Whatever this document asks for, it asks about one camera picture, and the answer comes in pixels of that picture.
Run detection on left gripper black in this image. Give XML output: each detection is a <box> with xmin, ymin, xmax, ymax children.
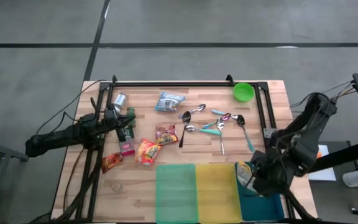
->
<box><xmin>104</xmin><ymin>104</ymin><xmax>136</xmax><ymax>142</ymax></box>

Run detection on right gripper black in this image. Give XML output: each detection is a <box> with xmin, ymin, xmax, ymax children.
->
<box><xmin>250</xmin><ymin>150</ymin><xmax>281</xmax><ymax>196</ymax></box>

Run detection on silver yellow snack packet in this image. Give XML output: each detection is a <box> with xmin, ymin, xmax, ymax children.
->
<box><xmin>236</xmin><ymin>161</ymin><xmax>256</xmax><ymax>194</ymax></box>

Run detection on pink paint case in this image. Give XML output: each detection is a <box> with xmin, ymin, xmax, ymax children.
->
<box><xmin>119</xmin><ymin>136</ymin><xmax>135</xmax><ymax>157</ymax></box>

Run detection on orange red noodle packet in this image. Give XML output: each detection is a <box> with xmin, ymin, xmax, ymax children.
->
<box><xmin>134</xmin><ymin>138</ymin><xmax>163</xmax><ymax>166</ymax></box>

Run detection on maroon yellow snack packet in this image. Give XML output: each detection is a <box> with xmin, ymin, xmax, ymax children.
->
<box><xmin>155</xmin><ymin>123</ymin><xmax>180</xmax><ymax>146</ymax></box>

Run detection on small red orange packet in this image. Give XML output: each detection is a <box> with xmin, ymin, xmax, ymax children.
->
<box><xmin>100</xmin><ymin>152</ymin><xmax>124</xmax><ymax>174</ymax></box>

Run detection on blue white snack packet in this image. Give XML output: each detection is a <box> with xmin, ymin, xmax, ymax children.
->
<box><xmin>154</xmin><ymin>91</ymin><xmax>186</xmax><ymax>113</ymax></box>

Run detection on black metal spoon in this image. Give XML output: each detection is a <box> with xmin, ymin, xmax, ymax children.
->
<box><xmin>178</xmin><ymin>111</ymin><xmax>192</xmax><ymax>149</ymax></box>

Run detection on purple-handled silver spoon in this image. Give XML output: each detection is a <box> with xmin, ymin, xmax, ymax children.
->
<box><xmin>178</xmin><ymin>103</ymin><xmax>207</xmax><ymax>119</ymax></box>

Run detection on dark teal tray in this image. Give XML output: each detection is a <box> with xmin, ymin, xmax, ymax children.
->
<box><xmin>234</xmin><ymin>161</ymin><xmax>285</xmax><ymax>222</ymax></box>

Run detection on yellow translucent tray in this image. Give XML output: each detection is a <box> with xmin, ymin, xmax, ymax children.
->
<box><xmin>195</xmin><ymin>164</ymin><xmax>243</xmax><ymax>224</ymax></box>

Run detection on all-silver metal spoon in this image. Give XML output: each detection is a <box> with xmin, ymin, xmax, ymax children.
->
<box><xmin>216</xmin><ymin>117</ymin><xmax>226</xmax><ymax>156</ymax></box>

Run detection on white paper sheet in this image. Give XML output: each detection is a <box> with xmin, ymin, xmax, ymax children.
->
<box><xmin>308</xmin><ymin>144</ymin><xmax>337</xmax><ymax>182</ymax></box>

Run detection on black diagonal stand beam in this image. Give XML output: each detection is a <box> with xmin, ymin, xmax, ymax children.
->
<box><xmin>308</xmin><ymin>136</ymin><xmax>358</xmax><ymax>175</ymax></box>

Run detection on green plastic bowl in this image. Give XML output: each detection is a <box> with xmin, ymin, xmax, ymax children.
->
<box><xmin>232</xmin><ymin>82</ymin><xmax>255</xmax><ymax>103</ymax></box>

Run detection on green translucent tray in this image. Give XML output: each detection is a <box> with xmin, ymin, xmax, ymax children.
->
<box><xmin>155</xmin><ymin>164</ymin><xmax>200</xmax><ymax>224</ymax></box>

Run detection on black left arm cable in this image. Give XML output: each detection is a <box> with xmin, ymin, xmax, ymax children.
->
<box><xmin>35</xmin><ymin>79</ymin><xmax>107</xmax><ymax>138</ymax></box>

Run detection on dark spoon with teal handle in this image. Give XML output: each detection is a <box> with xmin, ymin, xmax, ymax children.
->
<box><xmin>237</xmin><ymin>114</ymin><xmax>255</xmax><ymax>153</ymax></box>

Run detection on black aluminium table frame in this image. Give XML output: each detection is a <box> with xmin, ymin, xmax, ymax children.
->
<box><xmin>51</xmin><ymin>74</ymin><xmax>318</xmax><ymax>224</ymax></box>

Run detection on teal-handled silver spoon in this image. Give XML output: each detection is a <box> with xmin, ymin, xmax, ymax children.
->
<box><xmin>185</xmin><ymin>124</ymin><xmax>223</xmax><ymax>136</ymax></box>

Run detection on pink-bowled blue-handled spoon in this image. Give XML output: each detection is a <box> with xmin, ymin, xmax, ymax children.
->
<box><xmin>201</xmin><ymin>113</ymin><xmax>232</xmax><ymax>130</ymax></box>

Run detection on light-blue-handled silver spoon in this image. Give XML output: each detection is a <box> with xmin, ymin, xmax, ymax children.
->
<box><xmin>211</xmin><ymin>109</ymin><xmax>239</xmax><ymax>120</ymax></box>

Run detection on black cable bundle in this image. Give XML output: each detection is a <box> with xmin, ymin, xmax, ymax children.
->
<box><xmin>53</xmin><ymin>146</ymin><xmax>104</xmax><ymax>223</ymax></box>

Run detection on thin dark cable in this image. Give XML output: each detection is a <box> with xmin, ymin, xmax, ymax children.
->
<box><xmin>320</xmin><ymin>80</ymin><xmax>354</xmax><ymax>96</ymax></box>

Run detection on thin yellow cable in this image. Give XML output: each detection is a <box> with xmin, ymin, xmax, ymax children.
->
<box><xmin>336</xmin><ymin>88</ymin><xmax>357</xmax><ymax>99</ymax></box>

